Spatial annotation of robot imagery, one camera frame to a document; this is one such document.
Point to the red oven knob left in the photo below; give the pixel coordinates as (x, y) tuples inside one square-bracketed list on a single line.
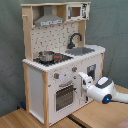
[(56, 75)]

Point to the grey ice dispenser panel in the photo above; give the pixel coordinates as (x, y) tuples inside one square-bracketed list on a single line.
[(91, 71)]

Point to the black toy stovetop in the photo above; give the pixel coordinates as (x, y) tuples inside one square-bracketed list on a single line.
[(57, 58)]

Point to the toy microwave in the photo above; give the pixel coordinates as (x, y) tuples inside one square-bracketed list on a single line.
[(78, 11)]

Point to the wooden toy kitchen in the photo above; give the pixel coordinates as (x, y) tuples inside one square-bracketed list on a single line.
[(40, 84)]

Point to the white oven door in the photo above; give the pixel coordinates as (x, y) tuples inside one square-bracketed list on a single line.
[(64, 97)]

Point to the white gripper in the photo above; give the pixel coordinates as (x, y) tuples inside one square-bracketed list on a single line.
[(83, 83)]

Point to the silver toy pot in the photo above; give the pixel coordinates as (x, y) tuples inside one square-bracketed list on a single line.
[(46, 56)]

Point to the grey range hood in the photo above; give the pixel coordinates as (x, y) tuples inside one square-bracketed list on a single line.
[(48, 18)]

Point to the black toy faucet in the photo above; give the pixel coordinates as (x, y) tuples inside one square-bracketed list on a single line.
[(73, 40)]

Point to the red oven knob right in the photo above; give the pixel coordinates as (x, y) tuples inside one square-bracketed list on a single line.
[(74, 69)]

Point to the red oven knob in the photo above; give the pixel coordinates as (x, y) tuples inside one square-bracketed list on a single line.
[(56, 75), (74, 69)]

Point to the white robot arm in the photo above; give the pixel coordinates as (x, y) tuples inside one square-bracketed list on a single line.
[(103, 91)]

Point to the grey toy sink basin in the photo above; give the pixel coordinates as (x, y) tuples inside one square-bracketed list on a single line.
[(79, 51)]

